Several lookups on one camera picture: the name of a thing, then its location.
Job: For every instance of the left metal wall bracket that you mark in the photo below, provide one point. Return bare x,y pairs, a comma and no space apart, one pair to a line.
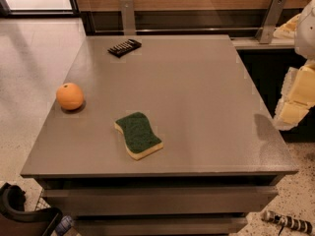
128,16

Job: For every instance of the right metal wall bracket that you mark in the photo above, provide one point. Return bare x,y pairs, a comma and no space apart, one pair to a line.
264,34

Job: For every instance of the upper grey drawer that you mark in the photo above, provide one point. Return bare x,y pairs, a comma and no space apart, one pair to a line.
148,201

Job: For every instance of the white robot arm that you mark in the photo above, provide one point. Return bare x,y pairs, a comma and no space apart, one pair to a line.
304,38

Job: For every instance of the blue bottle cap object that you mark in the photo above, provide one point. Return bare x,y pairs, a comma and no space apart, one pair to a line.
64,225

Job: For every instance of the lower grey drawer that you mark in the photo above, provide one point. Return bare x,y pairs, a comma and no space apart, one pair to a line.
157,226

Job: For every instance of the green and yellow sponge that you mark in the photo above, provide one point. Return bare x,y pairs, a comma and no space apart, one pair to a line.
139,138

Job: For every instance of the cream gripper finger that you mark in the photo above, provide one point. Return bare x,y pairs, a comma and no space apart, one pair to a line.
298,96
287,30

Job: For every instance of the black chair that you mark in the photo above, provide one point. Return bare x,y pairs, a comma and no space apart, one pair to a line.
15,221

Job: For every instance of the metal wall bracket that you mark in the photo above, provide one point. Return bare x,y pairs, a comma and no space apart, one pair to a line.
264,34
128,16

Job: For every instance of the grey drawer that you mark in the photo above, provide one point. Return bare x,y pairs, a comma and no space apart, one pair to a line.
157,226
148,201

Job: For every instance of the orange fruit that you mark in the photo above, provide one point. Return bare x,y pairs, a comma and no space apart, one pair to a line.
70,96

